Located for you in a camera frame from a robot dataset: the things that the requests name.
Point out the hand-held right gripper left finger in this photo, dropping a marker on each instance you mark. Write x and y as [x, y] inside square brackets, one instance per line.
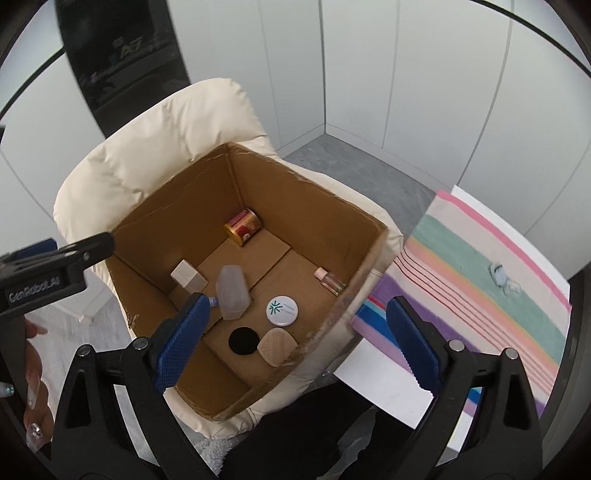
[182, 346]

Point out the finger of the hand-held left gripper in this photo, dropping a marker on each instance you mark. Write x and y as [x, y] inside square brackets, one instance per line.
[87, 251]
[32, 249]

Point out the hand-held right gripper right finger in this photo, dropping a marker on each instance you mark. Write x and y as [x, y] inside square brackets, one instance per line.
[413, 346]

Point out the small pale beige carton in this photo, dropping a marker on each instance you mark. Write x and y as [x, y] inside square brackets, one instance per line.
[188, 276]

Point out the frosted plastic bottle purple cap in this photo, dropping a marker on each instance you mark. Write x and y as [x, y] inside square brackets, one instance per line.
[233, 293]

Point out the beige powder puff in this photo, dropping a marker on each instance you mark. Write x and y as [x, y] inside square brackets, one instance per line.
[276, 348]

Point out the small clear bottle pink cap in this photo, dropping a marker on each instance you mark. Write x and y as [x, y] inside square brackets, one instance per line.
[330, 280]

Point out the red and gold can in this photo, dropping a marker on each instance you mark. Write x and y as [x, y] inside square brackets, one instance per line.
[244, 227]

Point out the brown cardboard box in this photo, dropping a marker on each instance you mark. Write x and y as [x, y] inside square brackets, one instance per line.
[300, 217]

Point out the person's left hand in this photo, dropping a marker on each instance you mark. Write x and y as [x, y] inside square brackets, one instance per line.
[34, 369]

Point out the white small table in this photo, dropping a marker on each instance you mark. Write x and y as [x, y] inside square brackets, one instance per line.
[383, 392]

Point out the small beige floor stopper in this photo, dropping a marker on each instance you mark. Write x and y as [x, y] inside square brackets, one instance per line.
[85, 318]

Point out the striped colourful cloth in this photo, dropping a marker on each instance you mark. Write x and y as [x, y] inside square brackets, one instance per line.
[485, 332]

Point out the cream padded chair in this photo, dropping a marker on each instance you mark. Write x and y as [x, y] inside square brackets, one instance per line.
[138, 152]

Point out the clear small plastic case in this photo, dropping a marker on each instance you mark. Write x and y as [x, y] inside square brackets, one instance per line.
[513, 288]

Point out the light blue fluffy blanket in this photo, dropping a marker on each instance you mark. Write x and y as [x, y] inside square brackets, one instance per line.
[217, 457]

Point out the black trousers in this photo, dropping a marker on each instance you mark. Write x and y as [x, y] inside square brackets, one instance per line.
[323, 438]

